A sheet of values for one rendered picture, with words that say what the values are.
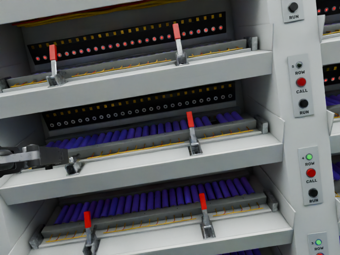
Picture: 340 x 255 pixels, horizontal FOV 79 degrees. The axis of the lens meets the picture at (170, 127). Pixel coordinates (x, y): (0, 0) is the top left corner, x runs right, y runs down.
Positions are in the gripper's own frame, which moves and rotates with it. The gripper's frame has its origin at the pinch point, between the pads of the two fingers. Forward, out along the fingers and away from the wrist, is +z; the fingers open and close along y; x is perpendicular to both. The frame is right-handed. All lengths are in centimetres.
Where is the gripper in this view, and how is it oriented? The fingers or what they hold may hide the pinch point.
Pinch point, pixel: (50, 158)
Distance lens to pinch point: 43.6
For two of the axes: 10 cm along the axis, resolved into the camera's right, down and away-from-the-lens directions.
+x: -1.6, -9.8, 1.0
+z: 0.3, 1.0, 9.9
